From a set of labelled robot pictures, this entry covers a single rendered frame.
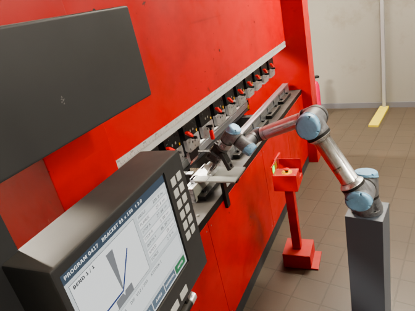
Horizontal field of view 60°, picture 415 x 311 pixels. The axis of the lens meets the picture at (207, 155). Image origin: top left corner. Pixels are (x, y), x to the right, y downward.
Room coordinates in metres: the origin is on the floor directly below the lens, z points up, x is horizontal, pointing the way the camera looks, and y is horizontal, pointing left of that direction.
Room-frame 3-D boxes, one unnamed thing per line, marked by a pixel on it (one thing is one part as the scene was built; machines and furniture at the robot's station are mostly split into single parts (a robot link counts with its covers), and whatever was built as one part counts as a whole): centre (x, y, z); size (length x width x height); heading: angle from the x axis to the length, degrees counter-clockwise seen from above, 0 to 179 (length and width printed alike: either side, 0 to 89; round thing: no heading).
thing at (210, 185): (2.00, 0.01, 0.89); 0.30 x 0.05 x 0.03; 149
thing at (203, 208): (2.53, -0.29, 0.85); 3.00 x 0.21 x 0.04; 149
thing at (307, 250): (2.20, -0.54, 0.06); 0.25 x 0.20 x 0.12; 62
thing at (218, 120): (2.32, -0.11, 1.26); 0.15 x 0.09 x 0.17; 149
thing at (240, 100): (2.66, -0.31, 1.26); 0.15 x 0.09 x 0.17; 149
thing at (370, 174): (1.57, -0.74, 0.94); 0.13 x 0.12 x 0.14; 143
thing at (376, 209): (1.58, -0.75, 0.82); 0.15 x 0.15 x 0.10
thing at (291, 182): (2.22, -0.51, 0.75); 0.20 x 0.16 x 0.18; 152
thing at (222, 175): (1.92, -0.04, 1.00); 0.26 x 0.18 x 0.01; 59
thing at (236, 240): (2.53, -0.29, 0.41); 3.00 x 0.21 x 0.83; 149
